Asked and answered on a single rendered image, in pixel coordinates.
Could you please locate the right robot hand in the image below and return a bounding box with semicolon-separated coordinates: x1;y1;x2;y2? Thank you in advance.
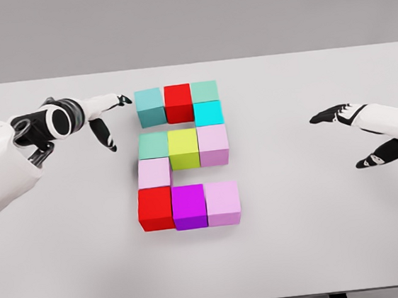
307;98;398;175

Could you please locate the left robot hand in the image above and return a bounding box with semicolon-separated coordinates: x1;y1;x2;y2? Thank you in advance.
79;91;139;156

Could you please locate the teal block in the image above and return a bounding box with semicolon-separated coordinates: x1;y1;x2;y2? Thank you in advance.
133;86;168;130

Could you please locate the mint green block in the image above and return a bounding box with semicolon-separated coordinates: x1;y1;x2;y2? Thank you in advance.
135;130;171;162
189;79;220;105

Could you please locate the red block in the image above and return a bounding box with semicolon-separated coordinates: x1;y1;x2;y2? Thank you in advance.
163;82;196;125
135;185;177;234

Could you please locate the lilac pink block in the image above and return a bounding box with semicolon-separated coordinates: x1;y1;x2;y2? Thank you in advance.
135;156;174;192
203;180;244;228
195;122;232;168

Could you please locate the yellow-green block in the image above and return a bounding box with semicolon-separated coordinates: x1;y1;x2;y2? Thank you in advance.
166;127;203;171

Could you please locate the cyan block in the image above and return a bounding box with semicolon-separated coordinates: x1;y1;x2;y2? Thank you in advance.
192;99;226;128

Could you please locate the purple block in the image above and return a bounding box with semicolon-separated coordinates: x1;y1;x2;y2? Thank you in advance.
169;183;210;232

